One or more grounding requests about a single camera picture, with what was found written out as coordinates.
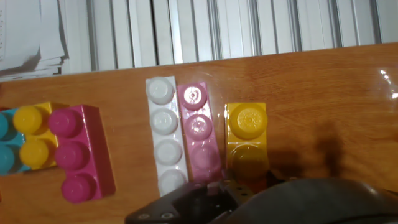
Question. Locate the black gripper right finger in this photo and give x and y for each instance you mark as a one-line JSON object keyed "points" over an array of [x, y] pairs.
{"points": [[274, 180]]}

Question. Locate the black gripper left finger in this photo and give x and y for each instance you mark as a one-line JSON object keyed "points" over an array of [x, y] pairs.
{"points": [[192, 205]]}

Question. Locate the white four-stud brick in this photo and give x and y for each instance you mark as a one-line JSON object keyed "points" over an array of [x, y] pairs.
{"points": [[164, 149]]}

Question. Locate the yellow four-stud brick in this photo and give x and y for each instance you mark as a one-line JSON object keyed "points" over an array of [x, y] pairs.
{"points": [[248, 121]]}

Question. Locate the light pink four-stud brick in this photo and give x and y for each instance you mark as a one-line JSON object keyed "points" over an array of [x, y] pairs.
{"points": [[199, 130]]}

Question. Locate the brown wooden board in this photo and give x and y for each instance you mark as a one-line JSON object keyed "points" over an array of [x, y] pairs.
{"points": [[311, 93]]}

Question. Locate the magenta three-stud brick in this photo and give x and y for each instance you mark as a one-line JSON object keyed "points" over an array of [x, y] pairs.
{"points": [[90, 149]]}

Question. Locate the yellow two-stud brick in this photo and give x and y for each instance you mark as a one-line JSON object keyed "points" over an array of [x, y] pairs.
{"points": [[31, 137]]}

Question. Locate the teal two-stud brick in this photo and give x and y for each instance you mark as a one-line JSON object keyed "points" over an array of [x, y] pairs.
{"points": [[7, 152]]}

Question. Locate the white paper stack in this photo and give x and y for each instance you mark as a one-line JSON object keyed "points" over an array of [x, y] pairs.
{"points": [[25, 37]]}

